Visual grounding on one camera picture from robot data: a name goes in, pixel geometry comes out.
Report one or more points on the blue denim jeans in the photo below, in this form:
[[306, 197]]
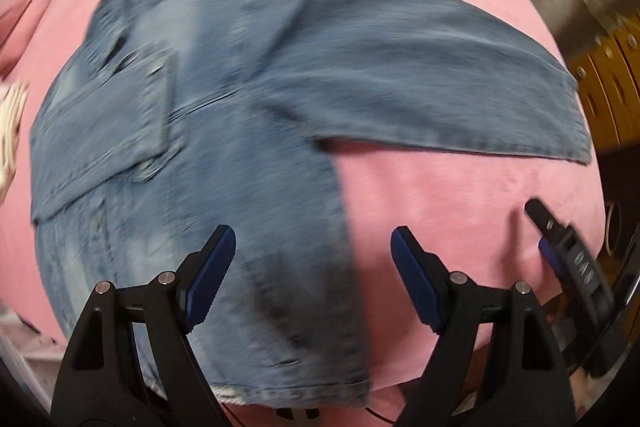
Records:
[[225, 117]]

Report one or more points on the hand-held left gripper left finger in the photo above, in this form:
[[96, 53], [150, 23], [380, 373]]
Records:
[[216, 267]]

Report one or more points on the pink blanket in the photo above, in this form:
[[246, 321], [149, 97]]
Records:
[[440, 187]]

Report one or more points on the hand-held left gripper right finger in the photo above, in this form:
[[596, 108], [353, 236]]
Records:
[[411, 267]]

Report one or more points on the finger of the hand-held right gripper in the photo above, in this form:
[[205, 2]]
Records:
[[540, 214], [552, 259]]

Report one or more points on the yellow wooden cabinet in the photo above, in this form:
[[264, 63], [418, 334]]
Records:
[[607, 82]]

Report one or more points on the pink pillow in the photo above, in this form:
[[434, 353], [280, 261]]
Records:
[[27, 7]]

